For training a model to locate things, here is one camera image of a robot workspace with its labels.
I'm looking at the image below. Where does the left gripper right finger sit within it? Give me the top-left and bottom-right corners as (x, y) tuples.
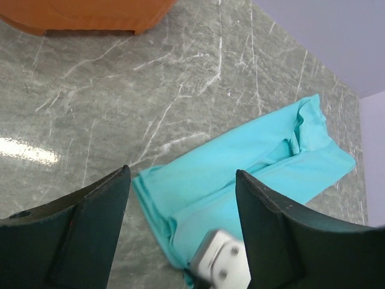
(235, 170), (384, 288)

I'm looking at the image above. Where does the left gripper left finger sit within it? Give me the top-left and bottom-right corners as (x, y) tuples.
(1, 165), (131, 288)

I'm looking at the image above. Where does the teal t-shirt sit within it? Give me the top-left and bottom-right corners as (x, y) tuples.
(132, 95), (356, 288)

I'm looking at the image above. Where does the orange plastic basket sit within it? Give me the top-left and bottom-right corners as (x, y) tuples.
(1, 0), (176, 36)

